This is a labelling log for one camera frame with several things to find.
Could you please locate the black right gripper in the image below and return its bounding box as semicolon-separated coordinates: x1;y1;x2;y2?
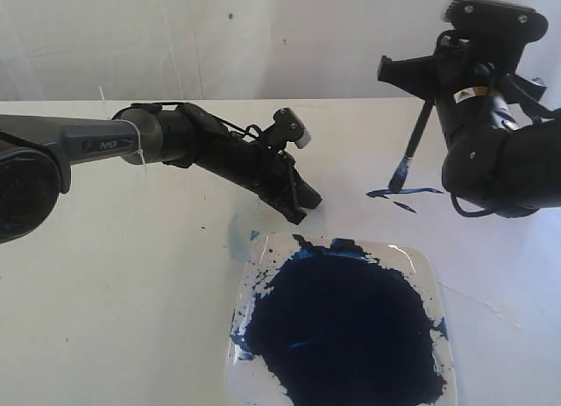
377;30;553;160

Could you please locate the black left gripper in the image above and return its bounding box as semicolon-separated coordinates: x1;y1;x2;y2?
192;131;323;224

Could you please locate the black paintbrush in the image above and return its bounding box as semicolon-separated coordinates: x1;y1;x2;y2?
387;0;479;194

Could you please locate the white paper sheet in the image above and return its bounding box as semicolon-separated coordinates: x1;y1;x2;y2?
297;148;560;405

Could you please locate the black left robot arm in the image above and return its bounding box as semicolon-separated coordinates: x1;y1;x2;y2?
1;102;322;242

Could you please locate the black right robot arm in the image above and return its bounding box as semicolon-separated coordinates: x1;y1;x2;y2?
378;30;560;218

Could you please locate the white square paint plate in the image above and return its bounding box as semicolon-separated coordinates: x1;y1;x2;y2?
226;233;458;405

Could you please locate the white backdrop cloth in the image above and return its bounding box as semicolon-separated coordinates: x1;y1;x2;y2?
0;0;561;103

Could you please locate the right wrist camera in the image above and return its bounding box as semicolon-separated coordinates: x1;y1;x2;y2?
442;0;549;73

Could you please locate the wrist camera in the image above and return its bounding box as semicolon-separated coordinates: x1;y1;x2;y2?
442;0;549;73
263;108;311;151

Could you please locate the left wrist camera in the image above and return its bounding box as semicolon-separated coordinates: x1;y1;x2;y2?
263;108;311;151

